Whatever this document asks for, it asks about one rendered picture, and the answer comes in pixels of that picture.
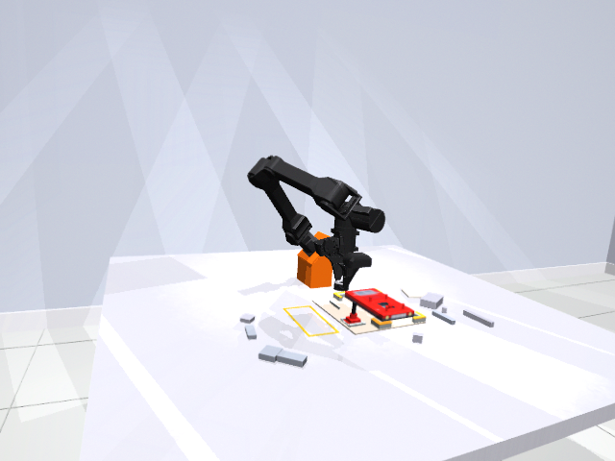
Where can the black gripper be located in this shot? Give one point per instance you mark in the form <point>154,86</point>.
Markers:
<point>346,265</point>

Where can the white wheel with black tyre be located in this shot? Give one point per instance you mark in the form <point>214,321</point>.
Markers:
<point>338,286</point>

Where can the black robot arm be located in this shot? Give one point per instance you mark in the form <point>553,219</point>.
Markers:
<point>328,193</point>

